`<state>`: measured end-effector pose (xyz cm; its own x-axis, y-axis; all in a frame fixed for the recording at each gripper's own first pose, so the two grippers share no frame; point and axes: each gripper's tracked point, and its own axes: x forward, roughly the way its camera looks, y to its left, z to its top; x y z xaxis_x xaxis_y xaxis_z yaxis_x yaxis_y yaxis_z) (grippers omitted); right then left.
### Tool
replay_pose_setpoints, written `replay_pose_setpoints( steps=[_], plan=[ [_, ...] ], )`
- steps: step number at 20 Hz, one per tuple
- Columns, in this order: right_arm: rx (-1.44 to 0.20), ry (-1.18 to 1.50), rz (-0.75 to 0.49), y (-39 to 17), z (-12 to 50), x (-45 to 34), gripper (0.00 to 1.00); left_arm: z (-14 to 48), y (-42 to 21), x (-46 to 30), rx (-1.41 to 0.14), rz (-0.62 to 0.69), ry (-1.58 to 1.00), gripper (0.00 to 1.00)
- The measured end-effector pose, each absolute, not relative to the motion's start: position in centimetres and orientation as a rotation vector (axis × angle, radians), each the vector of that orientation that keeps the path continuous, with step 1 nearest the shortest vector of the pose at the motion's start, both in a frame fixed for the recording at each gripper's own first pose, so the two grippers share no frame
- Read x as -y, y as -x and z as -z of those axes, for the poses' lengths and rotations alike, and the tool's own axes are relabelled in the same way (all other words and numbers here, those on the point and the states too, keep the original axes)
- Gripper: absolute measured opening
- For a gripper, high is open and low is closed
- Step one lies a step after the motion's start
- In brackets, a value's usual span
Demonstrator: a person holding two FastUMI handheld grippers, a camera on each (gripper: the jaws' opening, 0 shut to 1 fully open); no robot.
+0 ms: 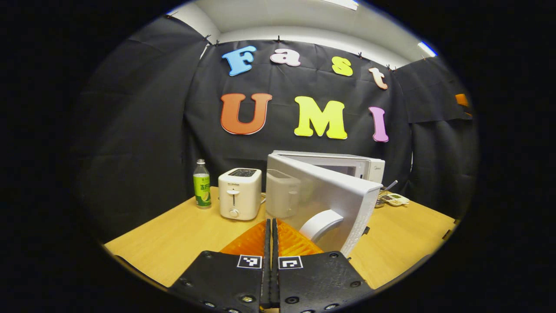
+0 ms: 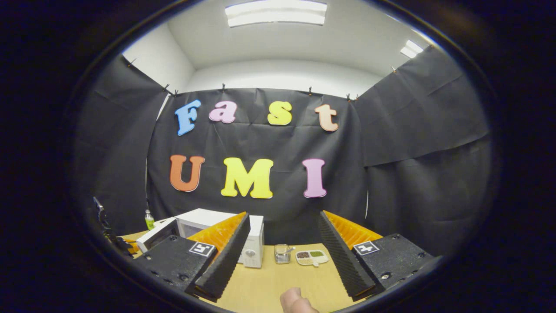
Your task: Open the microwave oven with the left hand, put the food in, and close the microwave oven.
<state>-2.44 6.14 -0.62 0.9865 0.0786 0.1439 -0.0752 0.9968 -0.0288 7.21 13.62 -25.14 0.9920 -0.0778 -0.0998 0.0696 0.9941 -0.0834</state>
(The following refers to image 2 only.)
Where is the large ceiling light panel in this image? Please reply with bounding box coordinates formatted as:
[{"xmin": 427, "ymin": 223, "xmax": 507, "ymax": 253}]
[{"xmin": 225, "ymin": 0, "xmax": 328, "ymax": 28}]

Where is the small ceiling light panel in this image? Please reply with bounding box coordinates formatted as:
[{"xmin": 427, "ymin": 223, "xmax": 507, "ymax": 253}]
[{"xmin": 400, "ymin": 40, "xmax": 424, "ymax": 59}]

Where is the divided tray with grains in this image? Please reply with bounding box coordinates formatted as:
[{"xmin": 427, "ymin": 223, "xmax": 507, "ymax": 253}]
[{"xmin": 295, "ymin": 249, "xmax": 330, "ymax": 267}]

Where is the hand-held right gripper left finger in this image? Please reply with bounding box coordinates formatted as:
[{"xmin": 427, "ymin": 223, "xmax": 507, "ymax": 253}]
[{"xmin": 129, "ymin": 211, "xmax": 252, "ymax": 304}]

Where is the white microwave oven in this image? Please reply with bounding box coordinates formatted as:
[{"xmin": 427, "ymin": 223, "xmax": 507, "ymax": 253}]
[{"xmin": 136, "ymin": 208, "xmax": 265, "ymax": 269}]

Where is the metal mesh basket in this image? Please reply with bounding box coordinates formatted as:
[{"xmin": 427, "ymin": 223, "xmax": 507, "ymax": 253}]
[{"xmin": 274, "ymin": 243, "xmax": 292, "ymax": 265}]

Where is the row of black cloth clips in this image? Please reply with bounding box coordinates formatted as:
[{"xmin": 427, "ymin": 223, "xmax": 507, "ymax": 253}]
[{"xmin": 127, "ymin": 57, "xmax": 398, "ymax": 103}]

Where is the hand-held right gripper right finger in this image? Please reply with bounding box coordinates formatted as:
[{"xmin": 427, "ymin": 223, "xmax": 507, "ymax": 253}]
[{"xmin": 318, "ymin": 210, "xmax": 436, "ymax": 301}]

